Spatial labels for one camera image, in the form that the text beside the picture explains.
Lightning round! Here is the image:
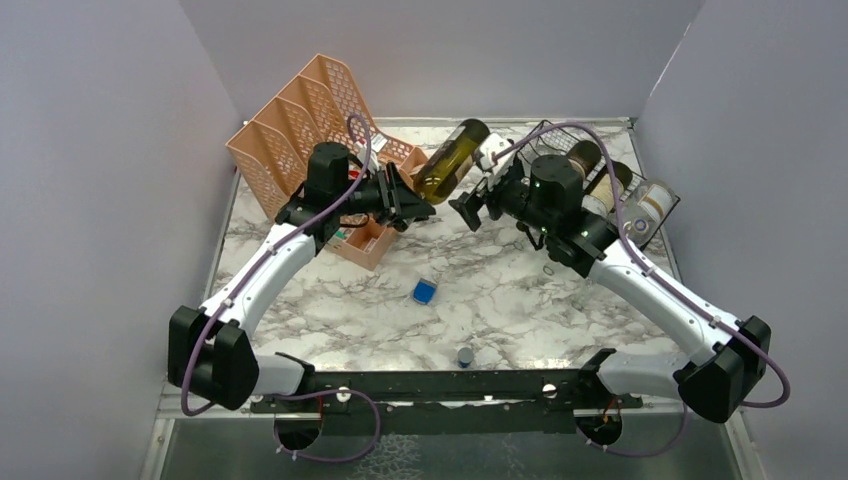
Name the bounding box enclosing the small blue grey cap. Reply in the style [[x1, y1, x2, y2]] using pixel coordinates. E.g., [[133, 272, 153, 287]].
[[456, 347, 475, 369]]

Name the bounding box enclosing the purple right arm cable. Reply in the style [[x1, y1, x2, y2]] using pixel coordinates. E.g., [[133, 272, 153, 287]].
[[490, 121, 792, 410]]

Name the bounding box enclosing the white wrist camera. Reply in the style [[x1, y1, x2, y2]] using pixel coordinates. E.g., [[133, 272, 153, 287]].
[[472, 133, 512, 174], [355, 133, 388, 174]]

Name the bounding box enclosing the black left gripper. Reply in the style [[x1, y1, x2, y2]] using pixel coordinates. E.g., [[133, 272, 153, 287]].
[[333, 161, 435, 226]]

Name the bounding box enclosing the clear glass bottle blue seal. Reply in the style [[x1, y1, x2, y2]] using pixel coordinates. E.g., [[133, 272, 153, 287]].
[[623, 179, 680, 249]]

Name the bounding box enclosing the green bottle cream label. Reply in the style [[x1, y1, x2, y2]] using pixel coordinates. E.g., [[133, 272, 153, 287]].
[[582, 161, 633, 217]]

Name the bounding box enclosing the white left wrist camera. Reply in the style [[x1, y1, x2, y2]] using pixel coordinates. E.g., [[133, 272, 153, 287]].
[[355, 133, 388, 174]]

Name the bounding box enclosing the blue square object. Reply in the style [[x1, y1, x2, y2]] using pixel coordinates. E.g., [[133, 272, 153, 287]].
[[411, 278, 437, 305]]

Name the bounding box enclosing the green bottle brown Primitivo label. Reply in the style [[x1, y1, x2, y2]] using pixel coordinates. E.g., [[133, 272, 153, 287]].
[[566, 140, 602, 180]]

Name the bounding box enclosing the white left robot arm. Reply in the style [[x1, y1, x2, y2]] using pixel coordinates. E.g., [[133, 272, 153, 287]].
[[168, 142, 436, 416]]

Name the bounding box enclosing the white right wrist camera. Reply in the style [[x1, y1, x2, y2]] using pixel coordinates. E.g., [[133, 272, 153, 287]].
[[472, 133, 512, 174]]

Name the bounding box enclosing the green wine bottle silver neck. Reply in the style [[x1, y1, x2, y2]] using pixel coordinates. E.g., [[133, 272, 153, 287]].
[[413, 118, 491, 205]]

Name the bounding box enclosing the peach plastic file organizer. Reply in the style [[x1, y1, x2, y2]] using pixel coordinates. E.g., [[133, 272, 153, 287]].
[[225, 53, 431, 272]]

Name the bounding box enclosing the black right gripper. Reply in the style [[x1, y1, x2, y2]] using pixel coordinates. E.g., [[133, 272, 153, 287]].
[[450, 162, 556, 235]]

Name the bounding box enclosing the black wire wine rack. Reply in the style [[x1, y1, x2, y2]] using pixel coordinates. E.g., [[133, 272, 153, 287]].
[[515, 120, 660, 250]]

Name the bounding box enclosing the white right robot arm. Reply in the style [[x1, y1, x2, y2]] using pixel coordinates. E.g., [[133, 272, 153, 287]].
[[465, 155, 771, 423]]

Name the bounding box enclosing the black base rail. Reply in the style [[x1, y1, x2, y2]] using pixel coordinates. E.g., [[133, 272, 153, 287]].
[[250, 368, 642, 436]]

